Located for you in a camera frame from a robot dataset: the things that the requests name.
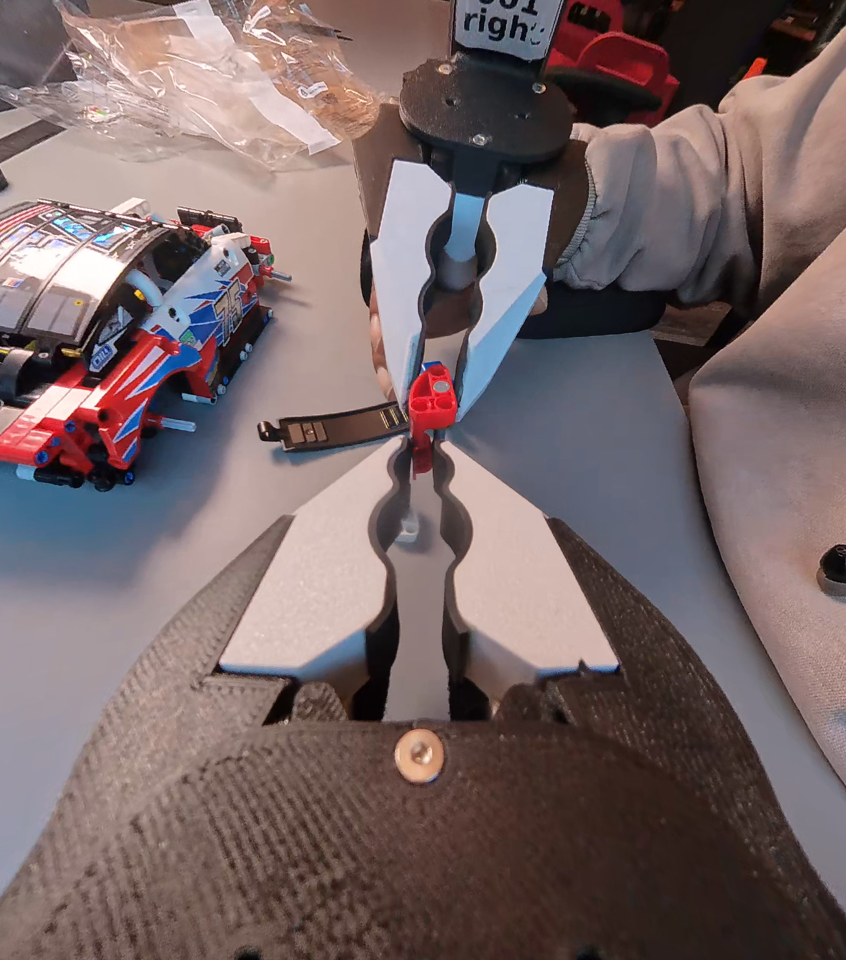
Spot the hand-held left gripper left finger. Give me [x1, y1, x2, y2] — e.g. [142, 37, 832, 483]
[219, 439, 403, 708]

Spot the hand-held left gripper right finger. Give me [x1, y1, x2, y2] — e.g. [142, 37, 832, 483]
[434, 439, 619, 711]

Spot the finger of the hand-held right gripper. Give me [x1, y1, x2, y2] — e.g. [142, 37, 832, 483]
[456, 182, 555, 423]
[367, 156, 456, 411]

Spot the red lego piece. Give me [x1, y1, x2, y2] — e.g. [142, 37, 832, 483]
[406, 361, 463, 477]

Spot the black lego panel blue end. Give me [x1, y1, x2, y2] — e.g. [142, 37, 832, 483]
[258, 401, 413, 453]

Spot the lego race car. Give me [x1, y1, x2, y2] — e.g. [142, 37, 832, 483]
[0, 196, 293, 492]

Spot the person's right forearm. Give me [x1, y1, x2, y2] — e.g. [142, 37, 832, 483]
[550, 0, 846, 301]

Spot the person's right hand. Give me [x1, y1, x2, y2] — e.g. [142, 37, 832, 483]
[365, 251, 396, 399]

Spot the clear plastic bag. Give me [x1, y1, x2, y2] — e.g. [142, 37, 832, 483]
[0, 0, 342, 174]
[243, 0, 383, 144]

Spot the black flat strip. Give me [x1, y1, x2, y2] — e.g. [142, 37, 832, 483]
[0, 120, 68, 162]

